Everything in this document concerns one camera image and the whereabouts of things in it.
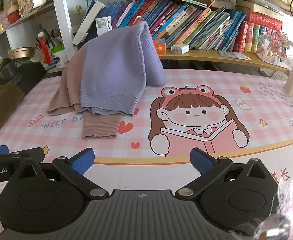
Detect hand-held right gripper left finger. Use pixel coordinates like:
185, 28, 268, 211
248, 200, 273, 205
11, 148, 109, 200

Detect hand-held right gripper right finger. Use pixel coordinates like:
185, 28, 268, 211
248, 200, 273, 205
175, 148, 275, 200

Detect purple and pink sweater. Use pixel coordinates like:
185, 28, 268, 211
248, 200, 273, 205
48, 20, 166, 140

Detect olive brown cloth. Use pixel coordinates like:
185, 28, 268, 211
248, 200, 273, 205
0, 84, 25, 143

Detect black bag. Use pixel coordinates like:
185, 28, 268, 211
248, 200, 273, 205
0, 57, 47, 95

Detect gold round tin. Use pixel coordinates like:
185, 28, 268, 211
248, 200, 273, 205
8, 47, 35, 60

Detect white tub with green lid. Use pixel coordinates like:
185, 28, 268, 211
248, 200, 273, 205
51, 44, 69, 69

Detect red tassel ornament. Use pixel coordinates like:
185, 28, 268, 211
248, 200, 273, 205
35, 15, 52, 64

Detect light blue flat packet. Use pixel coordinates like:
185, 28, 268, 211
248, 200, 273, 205
218, 50, 251, 60

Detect white charger plug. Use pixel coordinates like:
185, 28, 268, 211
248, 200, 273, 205
171, 44, 190, 55

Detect white orange toothpaste box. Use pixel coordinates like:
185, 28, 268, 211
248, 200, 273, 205
153, 39, 166, 55

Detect red jar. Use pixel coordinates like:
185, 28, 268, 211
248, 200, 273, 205
8, 5, 21, 23

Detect colourful candy ornament display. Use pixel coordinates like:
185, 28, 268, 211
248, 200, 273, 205
256, 27, 290, 63

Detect white blue orange carton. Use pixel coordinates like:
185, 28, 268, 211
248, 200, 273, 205
96, 16, 112, 37

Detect row of upright books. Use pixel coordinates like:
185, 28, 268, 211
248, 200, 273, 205
73, 0, 283, 53

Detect wooden bookshelf with white frame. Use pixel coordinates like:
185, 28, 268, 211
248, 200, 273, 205
50, 0, 293, 78

